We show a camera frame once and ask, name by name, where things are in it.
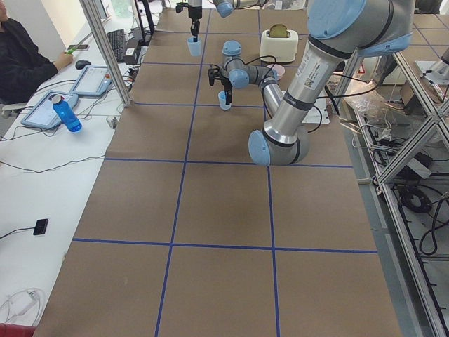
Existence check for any light blue cup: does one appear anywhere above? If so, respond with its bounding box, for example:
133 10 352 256
217 91 232 111
187 37 202 57

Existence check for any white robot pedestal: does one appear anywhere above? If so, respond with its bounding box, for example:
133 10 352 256
302 98 330 124

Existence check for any smartphone on desk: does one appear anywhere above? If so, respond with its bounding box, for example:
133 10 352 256
67 44 89 53

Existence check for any small black box device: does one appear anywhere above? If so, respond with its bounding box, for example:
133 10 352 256
33 218 48 236

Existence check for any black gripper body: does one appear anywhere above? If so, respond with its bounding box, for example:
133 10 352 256
175 0 203 22
220 74 232 93

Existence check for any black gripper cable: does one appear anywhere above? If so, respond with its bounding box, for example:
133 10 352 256
245 55 323 133

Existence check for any cream toaster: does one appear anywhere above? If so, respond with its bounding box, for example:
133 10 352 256
260 29 299 62

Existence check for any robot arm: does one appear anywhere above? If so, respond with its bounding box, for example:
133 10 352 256
219 0 415 166
175 0 267 42

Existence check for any white cable bundle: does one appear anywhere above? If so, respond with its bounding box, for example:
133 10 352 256
0 287 45 326

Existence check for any black keyboard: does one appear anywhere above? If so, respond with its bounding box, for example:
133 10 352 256
106 29 126 62

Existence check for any blue water bottle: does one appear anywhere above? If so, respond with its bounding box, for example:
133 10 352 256
49 94 82 133

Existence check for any teach pendant tablet near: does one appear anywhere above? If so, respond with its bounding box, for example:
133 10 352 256
21 91 79 129

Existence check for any pink bowl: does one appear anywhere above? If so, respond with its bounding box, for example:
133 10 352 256
266 64 285 81

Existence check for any aluminium frame post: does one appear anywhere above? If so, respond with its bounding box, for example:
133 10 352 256
79 0 131 107

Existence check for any toast slice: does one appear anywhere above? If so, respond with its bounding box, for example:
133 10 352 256
268 23 290 39

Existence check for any teach pendant tablet far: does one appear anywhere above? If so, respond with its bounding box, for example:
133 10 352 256
70 65 112 97

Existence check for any black computer mouse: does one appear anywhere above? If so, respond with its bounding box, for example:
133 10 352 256
75 60 91 70

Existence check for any seated person in black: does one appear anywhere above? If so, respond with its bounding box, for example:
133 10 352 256
1 2 74 104

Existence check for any teach pendant tablet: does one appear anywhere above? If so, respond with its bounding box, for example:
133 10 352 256
21 91 79 129
70 65 112 97

